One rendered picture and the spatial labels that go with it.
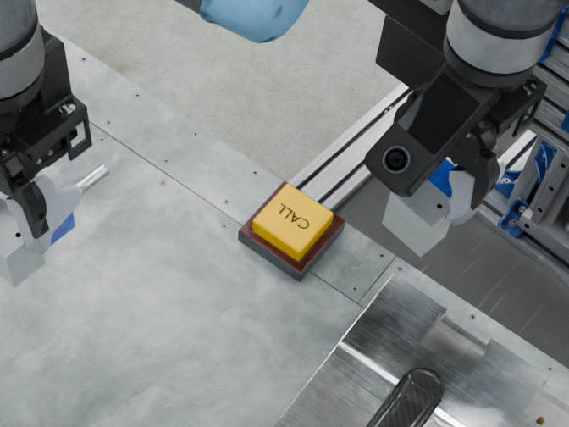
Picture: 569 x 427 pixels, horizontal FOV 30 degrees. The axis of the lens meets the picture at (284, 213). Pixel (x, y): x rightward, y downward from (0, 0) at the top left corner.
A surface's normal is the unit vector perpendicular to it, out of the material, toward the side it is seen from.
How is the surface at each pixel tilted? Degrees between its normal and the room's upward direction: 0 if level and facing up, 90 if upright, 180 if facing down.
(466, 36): 90
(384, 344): 0
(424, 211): 0
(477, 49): 90
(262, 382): 0
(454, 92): 32
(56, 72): 90
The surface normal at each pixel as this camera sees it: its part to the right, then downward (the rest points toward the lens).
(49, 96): 0.73, 0.61
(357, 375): 0.06, -0.51
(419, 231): -0.72, 0.56
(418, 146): -0.31, -0.11
